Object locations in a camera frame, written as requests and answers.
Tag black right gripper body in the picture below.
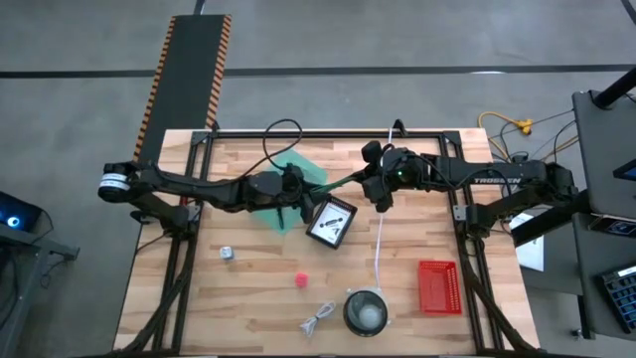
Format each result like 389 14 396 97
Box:
360 139 424 214

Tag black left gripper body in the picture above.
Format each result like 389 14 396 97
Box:
280 162 319 226

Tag white printed product box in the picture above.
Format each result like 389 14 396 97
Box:
308 199 354 248

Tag green translucent plastic bin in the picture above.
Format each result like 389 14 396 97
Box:
247 148 330 236

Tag black mesh basket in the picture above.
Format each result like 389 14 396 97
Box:
304 194 359 252

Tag red mesh basket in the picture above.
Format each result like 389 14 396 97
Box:
417 260 463 317

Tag black mat orange striped edges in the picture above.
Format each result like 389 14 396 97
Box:
129 13 234 174

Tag white paper sheet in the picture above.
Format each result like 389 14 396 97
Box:
509 213 547 273

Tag grey side desk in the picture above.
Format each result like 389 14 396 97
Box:
570 89 636 344

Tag black tablet device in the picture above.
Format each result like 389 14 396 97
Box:
611 158 636 183

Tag black pole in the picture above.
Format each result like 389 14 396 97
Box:
593 66 636 110

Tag keyboard with blue keys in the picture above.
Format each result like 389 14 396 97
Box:
595 263 636 335

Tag grey equipment stand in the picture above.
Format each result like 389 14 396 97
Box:
0 231 80 358

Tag computer case blue light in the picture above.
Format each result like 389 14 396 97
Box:
0 191 44 233

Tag black aluminium table frame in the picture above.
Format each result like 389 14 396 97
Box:
116 126 541 358

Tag white fan power cable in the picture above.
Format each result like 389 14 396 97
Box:
373 127 397 294

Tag white USB cable bundle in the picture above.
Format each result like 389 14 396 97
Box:
299 300 338 339

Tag yellow floor cable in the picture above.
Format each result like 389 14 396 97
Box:
477 111 534 136

